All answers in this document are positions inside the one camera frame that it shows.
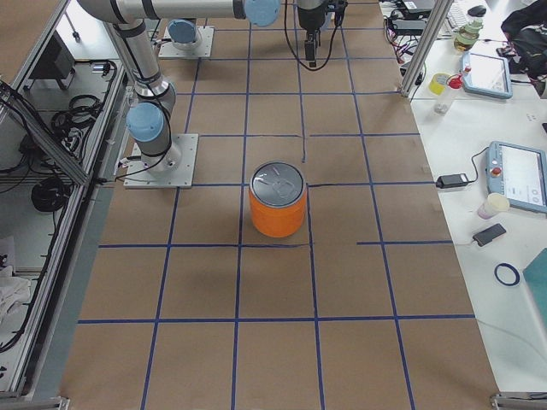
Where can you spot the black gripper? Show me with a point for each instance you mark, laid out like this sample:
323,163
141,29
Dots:
308,17

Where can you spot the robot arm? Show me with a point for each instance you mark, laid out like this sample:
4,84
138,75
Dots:
149,121
192,30

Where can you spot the white paper cup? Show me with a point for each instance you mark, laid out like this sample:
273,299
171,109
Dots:
494,204

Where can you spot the yellow tape roll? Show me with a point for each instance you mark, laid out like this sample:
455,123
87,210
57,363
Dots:
438,83

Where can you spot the orange can with grey lid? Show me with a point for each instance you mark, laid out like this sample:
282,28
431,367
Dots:
277,198

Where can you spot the green bottle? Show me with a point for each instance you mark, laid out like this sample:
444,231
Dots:
468,34

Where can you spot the teach pendant far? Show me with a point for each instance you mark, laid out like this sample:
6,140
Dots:
487,76

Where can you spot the teach pendant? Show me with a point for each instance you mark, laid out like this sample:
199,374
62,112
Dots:
518,173
487,76

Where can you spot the black charger brick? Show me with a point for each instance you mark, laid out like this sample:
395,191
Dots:
449,181

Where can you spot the teach pendant near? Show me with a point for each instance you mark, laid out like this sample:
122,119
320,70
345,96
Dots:
518,173

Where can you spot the black smartphone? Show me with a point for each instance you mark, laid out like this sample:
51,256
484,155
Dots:
489,234

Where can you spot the teal box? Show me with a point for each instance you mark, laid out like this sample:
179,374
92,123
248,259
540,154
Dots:
535,277

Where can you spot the aluminium frame post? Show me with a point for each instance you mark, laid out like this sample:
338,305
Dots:
438,14

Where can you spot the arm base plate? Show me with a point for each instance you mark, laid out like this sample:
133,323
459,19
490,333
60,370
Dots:
200,48
175,170

